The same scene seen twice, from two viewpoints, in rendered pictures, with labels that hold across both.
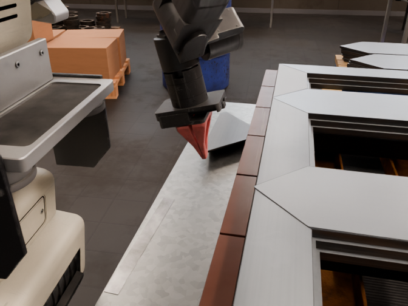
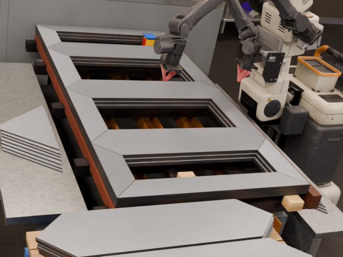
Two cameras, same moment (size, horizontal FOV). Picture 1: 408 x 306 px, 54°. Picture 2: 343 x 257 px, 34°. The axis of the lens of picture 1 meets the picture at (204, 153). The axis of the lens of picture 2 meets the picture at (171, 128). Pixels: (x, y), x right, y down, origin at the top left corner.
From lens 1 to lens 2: 3.02 m
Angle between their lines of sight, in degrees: 113
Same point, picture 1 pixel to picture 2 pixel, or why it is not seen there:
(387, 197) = (180, 91)
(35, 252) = (255, 85)
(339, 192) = (195, 91)
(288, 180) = (212, 93)
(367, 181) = (189, 95)
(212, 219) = not seen: hidden behind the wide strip
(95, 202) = not seen: outside the picture
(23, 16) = (286, 34)
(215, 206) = not seen: hidden behind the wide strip
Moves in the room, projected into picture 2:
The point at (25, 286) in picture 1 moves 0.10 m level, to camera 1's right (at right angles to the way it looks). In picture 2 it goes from (247, 81) to (233, 82)
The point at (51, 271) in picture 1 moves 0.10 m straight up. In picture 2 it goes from (249, 87) to (253, 70)
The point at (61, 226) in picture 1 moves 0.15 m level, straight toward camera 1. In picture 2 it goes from (261, 91) to (236, 81)
